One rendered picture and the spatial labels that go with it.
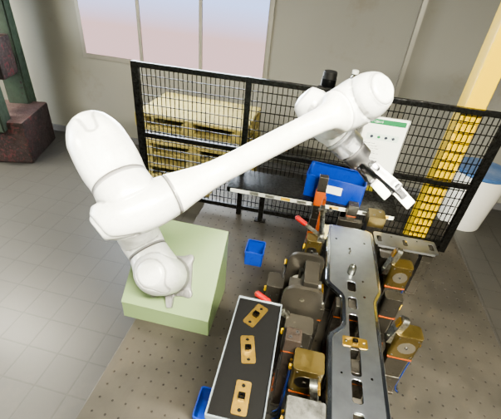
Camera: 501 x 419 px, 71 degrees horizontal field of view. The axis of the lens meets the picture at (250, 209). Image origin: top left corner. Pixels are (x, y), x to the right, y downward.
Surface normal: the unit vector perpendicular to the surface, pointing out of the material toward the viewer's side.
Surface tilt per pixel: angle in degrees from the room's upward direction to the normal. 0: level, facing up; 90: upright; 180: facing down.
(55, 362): 0
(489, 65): 90
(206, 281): 44
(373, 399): 0
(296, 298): 90
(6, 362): 0
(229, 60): 90
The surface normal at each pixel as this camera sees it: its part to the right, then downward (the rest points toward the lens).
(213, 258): -0.08, -0.20
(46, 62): -0.22, 0.54
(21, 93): 0.07, 0.56
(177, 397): 0.08, -0.82
